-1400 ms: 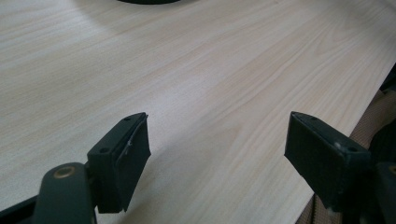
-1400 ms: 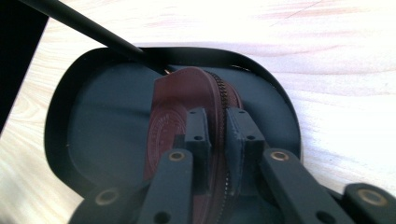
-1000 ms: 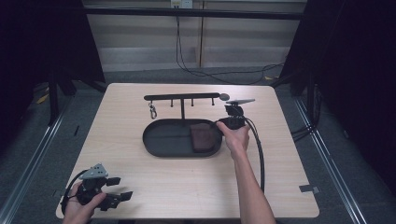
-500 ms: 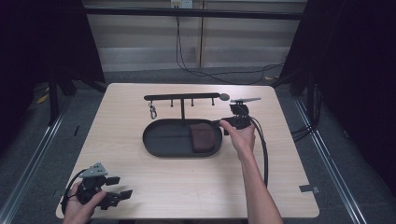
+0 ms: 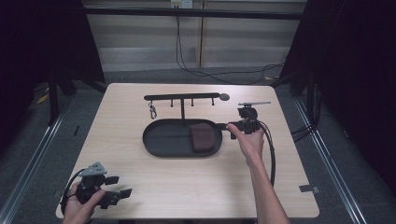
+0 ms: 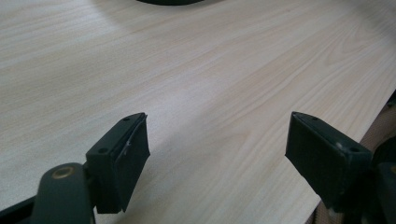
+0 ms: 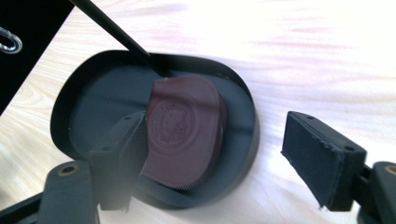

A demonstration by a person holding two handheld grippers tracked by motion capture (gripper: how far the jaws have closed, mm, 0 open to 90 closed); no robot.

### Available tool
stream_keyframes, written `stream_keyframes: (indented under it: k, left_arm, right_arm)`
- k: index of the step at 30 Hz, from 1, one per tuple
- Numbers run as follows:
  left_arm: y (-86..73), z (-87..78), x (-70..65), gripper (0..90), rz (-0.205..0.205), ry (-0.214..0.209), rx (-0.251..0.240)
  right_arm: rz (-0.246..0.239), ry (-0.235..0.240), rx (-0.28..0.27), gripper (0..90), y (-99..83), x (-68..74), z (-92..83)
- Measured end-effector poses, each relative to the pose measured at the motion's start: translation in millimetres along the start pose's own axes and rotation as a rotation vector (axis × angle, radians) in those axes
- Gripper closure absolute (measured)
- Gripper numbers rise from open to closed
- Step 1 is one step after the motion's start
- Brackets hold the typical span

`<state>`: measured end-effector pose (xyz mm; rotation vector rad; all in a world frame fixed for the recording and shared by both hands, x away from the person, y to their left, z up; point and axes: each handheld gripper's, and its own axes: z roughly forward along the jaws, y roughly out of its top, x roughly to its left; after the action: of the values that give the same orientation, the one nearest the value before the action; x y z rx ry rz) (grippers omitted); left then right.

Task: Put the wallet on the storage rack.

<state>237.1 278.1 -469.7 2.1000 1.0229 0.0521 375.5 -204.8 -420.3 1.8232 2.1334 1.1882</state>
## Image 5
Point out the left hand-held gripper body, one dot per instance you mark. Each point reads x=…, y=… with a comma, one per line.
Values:
x=88, y=186

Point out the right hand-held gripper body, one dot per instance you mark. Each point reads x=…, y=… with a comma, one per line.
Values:
x=249, y=119

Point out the brown wallet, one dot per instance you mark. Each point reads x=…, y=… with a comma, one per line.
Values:
x=202, y=137

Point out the black hook rack with tray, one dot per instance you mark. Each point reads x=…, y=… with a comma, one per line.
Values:
x=168, y=138

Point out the person's right hand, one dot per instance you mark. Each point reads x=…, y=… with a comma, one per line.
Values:
x=249, y=144

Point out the person's left hand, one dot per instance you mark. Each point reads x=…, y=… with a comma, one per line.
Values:
x=77, y=211

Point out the small black floor object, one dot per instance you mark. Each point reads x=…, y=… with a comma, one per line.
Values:
x=76, y=130

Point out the grey tape piece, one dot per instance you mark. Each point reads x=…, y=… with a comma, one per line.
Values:
x=309, y=188

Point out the yellow floor tape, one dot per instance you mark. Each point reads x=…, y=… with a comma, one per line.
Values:
x=42, y=99

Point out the black curtain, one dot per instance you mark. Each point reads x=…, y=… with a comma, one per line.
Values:
x=351, y=77
x=43, y=46

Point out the black horizontal beam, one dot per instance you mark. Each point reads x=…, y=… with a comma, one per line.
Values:
x=193, y=13

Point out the aluminium floor rail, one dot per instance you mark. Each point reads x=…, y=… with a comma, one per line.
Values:
x=28, y=174
x=333, y=174

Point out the white wall outlet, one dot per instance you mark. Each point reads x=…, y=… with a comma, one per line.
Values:
x=182, y=3

